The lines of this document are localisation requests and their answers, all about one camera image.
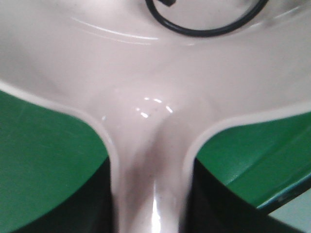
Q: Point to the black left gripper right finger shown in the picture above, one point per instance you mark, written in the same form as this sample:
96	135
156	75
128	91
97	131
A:
215	209

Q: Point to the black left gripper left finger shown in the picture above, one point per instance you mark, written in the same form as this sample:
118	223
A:
89	210

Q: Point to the pink plastic dustpan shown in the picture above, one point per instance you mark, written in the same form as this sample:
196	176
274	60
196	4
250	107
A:
154	96

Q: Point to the green conveyor belt surface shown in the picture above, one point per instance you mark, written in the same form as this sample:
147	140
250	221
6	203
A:
46	157

